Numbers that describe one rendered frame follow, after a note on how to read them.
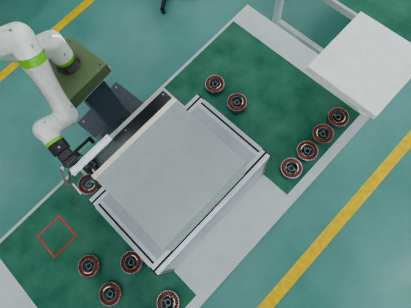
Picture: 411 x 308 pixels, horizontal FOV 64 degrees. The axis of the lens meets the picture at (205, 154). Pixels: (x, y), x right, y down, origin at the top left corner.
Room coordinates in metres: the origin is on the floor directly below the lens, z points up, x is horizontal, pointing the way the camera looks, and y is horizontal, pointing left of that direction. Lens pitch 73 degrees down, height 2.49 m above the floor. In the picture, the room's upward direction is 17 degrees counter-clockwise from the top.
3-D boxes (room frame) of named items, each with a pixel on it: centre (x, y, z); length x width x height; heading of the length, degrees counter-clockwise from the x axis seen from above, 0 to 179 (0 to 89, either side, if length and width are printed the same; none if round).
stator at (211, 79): (0.93, -0.17, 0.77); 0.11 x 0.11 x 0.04
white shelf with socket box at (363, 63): (0.58, -0.78, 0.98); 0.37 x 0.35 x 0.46; 119
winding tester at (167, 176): (0.36, 0.15, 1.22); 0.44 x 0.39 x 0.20; 119
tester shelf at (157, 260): (0.36, 0.14, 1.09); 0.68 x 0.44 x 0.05; 119
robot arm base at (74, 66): (1.36, 0.64, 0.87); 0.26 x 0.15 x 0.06; 31
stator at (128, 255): (0.11, 0.52, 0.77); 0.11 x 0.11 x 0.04
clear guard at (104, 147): (0.54, 0.47, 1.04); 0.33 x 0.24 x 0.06; 29
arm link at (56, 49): (1.31, 0.62, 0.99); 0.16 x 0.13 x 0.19; 89
